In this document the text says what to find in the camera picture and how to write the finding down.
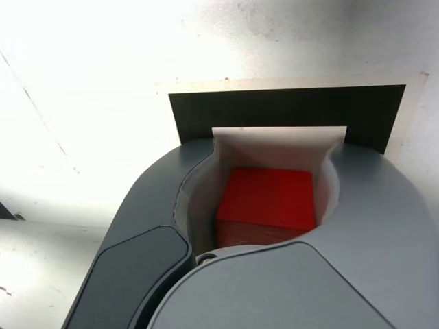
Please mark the black tape square outline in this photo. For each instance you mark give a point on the black tape square outline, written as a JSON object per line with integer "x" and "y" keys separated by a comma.
{"x": 274, "y": 109}

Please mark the red cube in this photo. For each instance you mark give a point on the red cube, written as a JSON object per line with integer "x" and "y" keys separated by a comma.
{"x": 267, "y": 202}

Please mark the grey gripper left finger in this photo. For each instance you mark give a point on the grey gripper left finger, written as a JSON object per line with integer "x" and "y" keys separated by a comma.
{"x": 144, "y": 240}

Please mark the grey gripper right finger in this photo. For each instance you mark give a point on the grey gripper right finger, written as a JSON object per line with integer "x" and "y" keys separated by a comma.
{"x": 308, "y": 291}

